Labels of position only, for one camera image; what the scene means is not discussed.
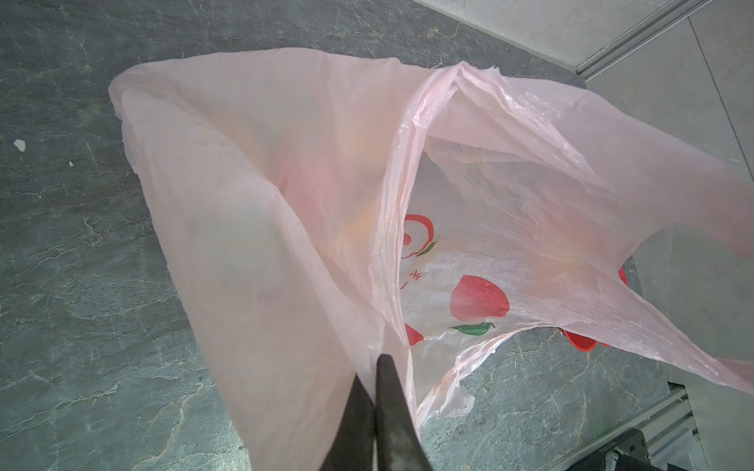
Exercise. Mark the aluminium mounting rail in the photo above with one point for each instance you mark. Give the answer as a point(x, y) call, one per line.
point(672, 418)

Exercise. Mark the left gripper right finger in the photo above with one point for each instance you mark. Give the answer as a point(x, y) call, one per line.
point(397, 444)

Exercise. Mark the red flower-shaped plate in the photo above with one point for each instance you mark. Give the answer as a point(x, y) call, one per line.
point(582, 343)

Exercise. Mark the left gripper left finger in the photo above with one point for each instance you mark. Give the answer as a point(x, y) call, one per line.
point(353, 446)

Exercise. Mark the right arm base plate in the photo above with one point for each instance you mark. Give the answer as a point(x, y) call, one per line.
point(627, 452)

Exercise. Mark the pink plastic bag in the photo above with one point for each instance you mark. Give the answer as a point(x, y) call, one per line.
point(318, 210)

